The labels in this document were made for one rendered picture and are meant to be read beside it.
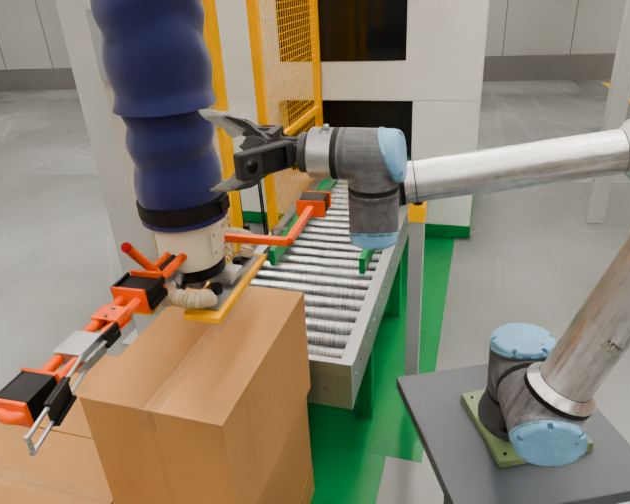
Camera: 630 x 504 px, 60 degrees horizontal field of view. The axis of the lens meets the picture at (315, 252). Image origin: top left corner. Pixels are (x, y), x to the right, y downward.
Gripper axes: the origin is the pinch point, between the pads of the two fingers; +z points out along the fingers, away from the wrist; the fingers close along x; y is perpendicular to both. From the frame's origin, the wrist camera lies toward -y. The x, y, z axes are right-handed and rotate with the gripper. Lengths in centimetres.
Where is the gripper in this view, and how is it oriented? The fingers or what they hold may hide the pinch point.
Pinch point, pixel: (201, 152)
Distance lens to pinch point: 103.0
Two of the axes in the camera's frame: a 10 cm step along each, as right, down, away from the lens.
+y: 2.6, -4.6, 8.5
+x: -0.5, -8.9, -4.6
